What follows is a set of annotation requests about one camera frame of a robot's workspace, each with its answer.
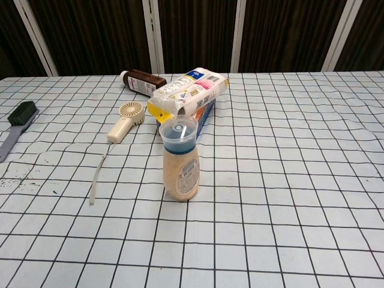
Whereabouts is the cream handheld portable fan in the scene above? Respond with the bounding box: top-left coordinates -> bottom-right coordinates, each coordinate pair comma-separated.
106,101 -> 146,144

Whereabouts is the white grid-pattern tablecloth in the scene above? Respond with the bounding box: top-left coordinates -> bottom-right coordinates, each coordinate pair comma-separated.
0,71 -> 384,288

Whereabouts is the beige bottle with blue cap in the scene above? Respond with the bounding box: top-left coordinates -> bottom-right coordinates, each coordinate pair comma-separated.
158,116 -> 200,203

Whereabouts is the blue and orange box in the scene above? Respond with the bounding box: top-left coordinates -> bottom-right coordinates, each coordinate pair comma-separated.
155,100 -> 217,139

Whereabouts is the white snack bag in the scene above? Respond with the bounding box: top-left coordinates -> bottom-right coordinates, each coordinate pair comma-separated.
146,67 -> 231,123

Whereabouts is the brown bottle with white cap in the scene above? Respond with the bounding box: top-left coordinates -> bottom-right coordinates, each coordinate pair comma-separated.
119,69 -> 168,97

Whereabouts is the dark folding screen with white frames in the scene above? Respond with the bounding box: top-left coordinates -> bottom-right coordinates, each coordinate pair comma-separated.
0,0 -> 384,79

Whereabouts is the grey brush with dark bristles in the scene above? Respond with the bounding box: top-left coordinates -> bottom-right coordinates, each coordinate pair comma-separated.
0,101 -> 40,164

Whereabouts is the white fan wrist strap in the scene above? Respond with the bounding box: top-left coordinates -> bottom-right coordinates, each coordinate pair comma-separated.
89,143 -> 116,207

